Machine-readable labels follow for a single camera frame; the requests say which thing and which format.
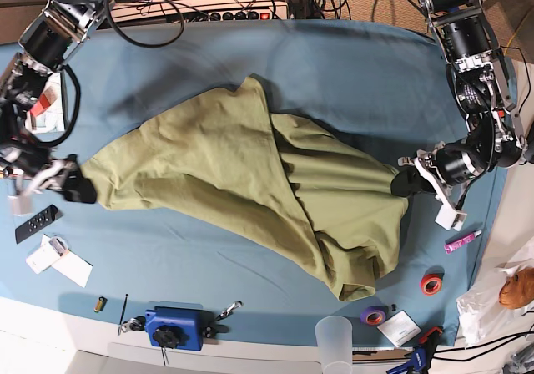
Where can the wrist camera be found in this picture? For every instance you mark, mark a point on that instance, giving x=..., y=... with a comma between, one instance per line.
x=21, y=204
x=449, y=218

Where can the white card stack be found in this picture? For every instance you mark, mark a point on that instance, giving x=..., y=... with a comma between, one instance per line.
x=51, y=250

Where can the white paper card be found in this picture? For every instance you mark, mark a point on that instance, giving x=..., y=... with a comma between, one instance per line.
x=399, y=329

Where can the black remote control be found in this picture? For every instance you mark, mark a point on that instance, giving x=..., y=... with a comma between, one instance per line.
x=37, y=223

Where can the small green battery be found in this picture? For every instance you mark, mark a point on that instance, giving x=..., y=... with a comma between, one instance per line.
x=101, y=302

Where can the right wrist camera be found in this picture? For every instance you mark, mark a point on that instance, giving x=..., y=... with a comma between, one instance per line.
x=21, y=204

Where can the red cube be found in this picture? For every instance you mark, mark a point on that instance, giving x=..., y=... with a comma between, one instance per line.
x=41, y=106

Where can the white plastic bag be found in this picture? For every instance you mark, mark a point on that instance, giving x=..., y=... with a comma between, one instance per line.
x=480, y=313

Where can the black zip tie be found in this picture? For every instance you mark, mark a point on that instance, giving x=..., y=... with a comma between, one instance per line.
x=122, y=313

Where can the blue bar clamp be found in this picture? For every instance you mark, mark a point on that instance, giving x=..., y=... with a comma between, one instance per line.
x=419, y=360

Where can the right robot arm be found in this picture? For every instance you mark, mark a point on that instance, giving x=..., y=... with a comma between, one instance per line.
x=47, y=45

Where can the brown bread item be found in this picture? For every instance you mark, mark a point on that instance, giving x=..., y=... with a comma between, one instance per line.
x=518, y=290

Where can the olive green t-shirt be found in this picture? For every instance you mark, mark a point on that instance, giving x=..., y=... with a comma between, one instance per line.
x=278, y=180

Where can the blue clamp block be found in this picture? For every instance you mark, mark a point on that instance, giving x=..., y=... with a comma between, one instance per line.
x=174, y=328

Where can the clear plastic cup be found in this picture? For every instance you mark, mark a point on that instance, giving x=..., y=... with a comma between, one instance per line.
x=334, y=341

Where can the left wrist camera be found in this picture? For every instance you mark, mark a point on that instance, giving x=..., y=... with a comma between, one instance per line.
x=449, y=218

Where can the red tape roll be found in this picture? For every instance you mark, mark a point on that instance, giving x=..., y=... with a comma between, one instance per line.
x=431, y=284

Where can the purple tape roll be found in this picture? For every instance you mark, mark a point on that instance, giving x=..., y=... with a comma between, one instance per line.
x=374, y=315

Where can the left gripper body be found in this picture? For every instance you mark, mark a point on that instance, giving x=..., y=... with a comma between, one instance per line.
x=426, y=162

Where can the pink glue tube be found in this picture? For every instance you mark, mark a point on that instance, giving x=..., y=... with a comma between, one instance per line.
x=457, y=244

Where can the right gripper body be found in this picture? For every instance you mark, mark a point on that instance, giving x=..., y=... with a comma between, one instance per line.
x=53, y=177

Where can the white paper sheet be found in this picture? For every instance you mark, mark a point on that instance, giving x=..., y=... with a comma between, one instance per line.
x=73, y=267

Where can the white power strip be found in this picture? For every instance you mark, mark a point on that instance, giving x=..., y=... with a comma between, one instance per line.
x=215, y=10

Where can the blue table cloth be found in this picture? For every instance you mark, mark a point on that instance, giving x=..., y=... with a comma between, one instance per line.
x=380, y=89

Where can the silver carabiner clip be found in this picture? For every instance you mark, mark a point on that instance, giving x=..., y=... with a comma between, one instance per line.
x=229, y=310

